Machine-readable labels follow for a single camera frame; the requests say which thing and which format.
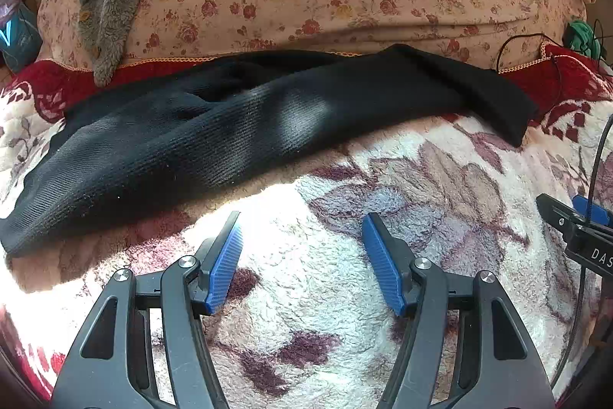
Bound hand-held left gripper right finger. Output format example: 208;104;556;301
361;212;559;409

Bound clear plastic bag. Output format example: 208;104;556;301
0;0;43;71

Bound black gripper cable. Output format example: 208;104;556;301
550;112;613;391

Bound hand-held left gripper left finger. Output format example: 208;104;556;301
50;211;245;409

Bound black pants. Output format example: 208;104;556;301
0;44;539;257

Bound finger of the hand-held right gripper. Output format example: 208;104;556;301
572;194;611;228
535;193;578;232

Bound green cloth bundle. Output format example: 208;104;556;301
562;20;602;58

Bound red white floral fleece blanket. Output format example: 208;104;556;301
0;44;613;405

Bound thin black cable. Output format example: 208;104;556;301
495;18;605;74

